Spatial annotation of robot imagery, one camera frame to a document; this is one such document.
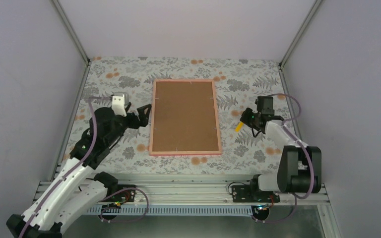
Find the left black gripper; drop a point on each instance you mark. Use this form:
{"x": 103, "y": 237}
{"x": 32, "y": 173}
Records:
{"x": 143, "y": 120}

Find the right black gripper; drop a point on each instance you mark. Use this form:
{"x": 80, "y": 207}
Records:
{"x": 244, "y": 118}

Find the yellow screwdriver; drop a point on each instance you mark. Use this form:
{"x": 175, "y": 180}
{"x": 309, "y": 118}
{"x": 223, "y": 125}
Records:
{"x": 239, "y": 126}

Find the pink picture frame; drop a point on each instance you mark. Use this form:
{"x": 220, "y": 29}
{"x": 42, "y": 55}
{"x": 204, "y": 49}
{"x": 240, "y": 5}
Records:
{"x": 184, "y": 118}

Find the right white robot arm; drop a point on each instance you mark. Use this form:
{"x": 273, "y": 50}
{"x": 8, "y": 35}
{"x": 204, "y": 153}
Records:
{"x": 299, "y": 169}

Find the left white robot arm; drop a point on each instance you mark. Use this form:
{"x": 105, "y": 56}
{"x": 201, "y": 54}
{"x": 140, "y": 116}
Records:
{"x": 57, "y": 208}

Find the floral table mat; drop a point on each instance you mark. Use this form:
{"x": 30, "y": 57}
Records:
{"x": 238, "y": 83}

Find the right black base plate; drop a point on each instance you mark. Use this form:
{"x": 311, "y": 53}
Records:
{"x": 249, "y": 192}

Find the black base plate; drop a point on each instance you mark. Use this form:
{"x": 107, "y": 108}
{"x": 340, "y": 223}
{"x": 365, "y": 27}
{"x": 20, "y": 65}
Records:
{"x": 249, "y": 192}
{"x": 121, "y": 197}

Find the aluminium mounting rail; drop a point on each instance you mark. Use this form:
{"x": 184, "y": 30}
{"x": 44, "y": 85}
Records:
{"x": 164, "y": 189}

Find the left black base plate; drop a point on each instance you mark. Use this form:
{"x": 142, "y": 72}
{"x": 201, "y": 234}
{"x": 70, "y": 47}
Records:
{"x": 121, "y": 197}

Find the grey slotted cable duct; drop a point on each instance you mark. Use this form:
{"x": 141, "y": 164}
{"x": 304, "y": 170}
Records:
{"x": 173, "y": 210}

